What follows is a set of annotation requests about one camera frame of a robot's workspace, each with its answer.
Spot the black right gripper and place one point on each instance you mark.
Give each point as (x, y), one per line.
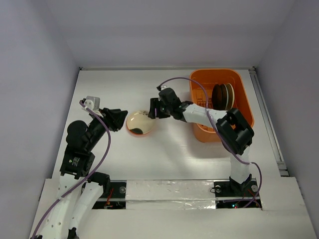
(156, 108)

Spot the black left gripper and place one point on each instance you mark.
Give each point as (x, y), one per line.
(114, 117)

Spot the cream white plate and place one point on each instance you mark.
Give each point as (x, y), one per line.
(140, 118)

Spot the orange plastic plate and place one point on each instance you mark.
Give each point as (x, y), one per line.
(139, 130)

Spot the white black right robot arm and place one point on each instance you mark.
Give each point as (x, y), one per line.
(230, 126)

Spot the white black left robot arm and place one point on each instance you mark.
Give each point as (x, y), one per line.
(80, 185)

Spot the orange plastic dish rack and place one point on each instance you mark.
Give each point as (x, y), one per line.
(208, 78)

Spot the dark brown plate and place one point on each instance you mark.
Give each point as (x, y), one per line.
(219, 97)

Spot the blue patterned plate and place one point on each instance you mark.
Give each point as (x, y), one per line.
(227, 97)

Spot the silver tape covered board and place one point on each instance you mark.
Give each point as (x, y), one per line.
(170, 195)

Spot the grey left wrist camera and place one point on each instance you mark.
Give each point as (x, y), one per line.
(93, 103)

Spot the aluminium rail right side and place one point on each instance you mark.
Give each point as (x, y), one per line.
(283, 170)

